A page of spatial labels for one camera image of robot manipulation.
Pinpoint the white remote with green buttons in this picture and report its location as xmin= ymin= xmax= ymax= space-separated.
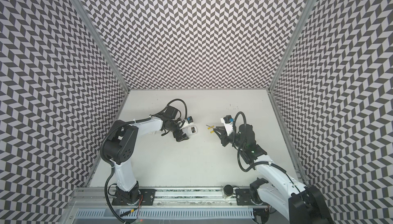
xmin=182 ymin=125 xmax=198 ymax=137

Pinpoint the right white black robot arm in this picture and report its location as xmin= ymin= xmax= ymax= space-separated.
xmin=213 ymin=124 xmax=334 ymax=224

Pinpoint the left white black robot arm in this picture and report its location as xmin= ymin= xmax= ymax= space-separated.
xmin=100 ymin=105 xmax=192 ymax=205

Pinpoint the middle cylinder black cap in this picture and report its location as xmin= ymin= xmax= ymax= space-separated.
xmin=222 ymin=185 xmax=234 ymax=200

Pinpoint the white ventilation grille strip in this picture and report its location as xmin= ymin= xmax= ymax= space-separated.
xmin=75 ymin=208 xmax=254 ymax=220

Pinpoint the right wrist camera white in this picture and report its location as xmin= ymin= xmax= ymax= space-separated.
xmin=221 ymin=115 xmax=234 ymax=136

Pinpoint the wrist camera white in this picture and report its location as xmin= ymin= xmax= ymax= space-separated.
xmin=182 ymin=116 xmax=194 ymax=128
xmin=221 ymin=115 xmax=234 ymax=136

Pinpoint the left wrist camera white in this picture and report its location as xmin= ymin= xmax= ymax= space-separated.
xmin=182 ymin=116 xmax=194 ymax=128

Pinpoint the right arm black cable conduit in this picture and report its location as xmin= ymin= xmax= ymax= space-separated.
xmin=231 ymin=111 xmax=288 ymax=172

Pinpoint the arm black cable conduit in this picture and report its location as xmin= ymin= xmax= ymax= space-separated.
xmin=99 ymin=98 xmax=188 ymax=224
xmin=231 ymin=111 xmax=288 ymax=172

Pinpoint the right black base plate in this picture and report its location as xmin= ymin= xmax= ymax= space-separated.
xmin=234 ymin=188 xmax=268 ymax=207

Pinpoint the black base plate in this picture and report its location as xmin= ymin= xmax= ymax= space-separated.
xmin=112 ymin=189 xmax=156 ymax=206
xmin=234 ymin=188 xmax=268 ymax=207

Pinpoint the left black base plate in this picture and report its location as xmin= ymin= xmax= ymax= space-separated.
xmin=112 ymin=189 xmax=156 ymax=206

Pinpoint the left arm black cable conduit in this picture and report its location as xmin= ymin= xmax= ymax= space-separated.
xmin=99 ymin=98 xmax=188 ymax=224

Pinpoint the aluminium mounting rail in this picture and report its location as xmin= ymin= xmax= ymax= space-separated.
xmin=69 ymin=187 xmax=324 ymax=209

